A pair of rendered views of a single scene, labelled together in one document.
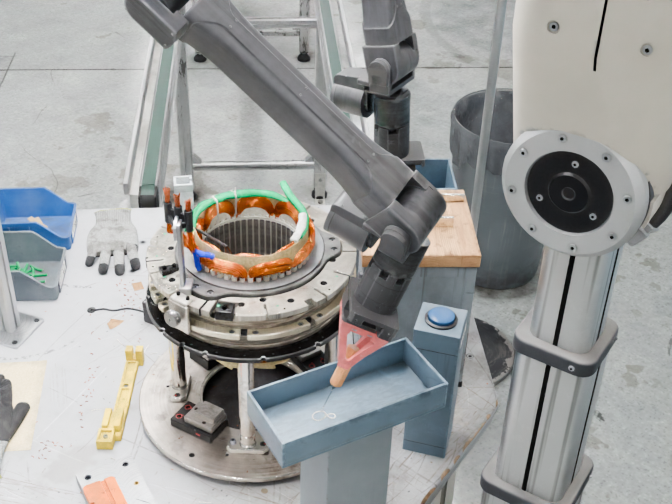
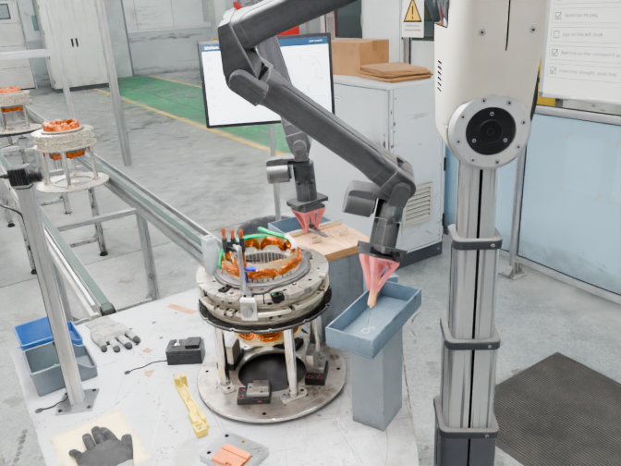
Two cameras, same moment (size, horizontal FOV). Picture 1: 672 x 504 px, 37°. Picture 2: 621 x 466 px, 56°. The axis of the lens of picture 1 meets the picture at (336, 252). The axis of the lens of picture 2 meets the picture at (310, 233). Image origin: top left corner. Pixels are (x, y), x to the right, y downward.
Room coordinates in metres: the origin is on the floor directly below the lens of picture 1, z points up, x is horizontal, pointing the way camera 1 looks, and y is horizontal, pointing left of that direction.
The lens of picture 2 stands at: (0.05, 0.59, 1.70)
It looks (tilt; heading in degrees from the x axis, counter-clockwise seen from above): 22 degrees down; 334
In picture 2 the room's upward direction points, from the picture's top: 3 degrees counter-clockwise
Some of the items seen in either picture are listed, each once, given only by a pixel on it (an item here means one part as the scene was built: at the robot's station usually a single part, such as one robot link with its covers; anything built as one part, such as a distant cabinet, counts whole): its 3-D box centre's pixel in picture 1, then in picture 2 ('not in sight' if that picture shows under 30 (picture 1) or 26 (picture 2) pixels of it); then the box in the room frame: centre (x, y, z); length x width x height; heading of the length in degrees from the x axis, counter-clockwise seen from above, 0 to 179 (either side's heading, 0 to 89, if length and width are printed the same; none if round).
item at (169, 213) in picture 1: (178, 216); (234, 245); (1.18, 0.22, 1.21); 0.04 x 0.04 x 0.03; 8
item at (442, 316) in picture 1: (441, 315); not in sight; (1.19, -0.16, 1.04); 0.04 x 0.04 x 0.01
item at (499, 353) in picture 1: (457, 350); not in sight; (2.31, -0.37, 0.01); 0.34 x 0.34 x 0.02
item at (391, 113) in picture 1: (388, 105); (301, 170); (1.43, -0.07, 1.26); 0.07 x 0.06 x 0.07; 58
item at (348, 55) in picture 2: not in sight; (353, 55); (3.64, -1.60, 1.30); 0.39 x 0.29 x 0.22; 15
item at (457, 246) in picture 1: (415, 226); (327, 240); (1.41, -0.13, 1.05); 0.20 x 0.19 x 0.02; 3
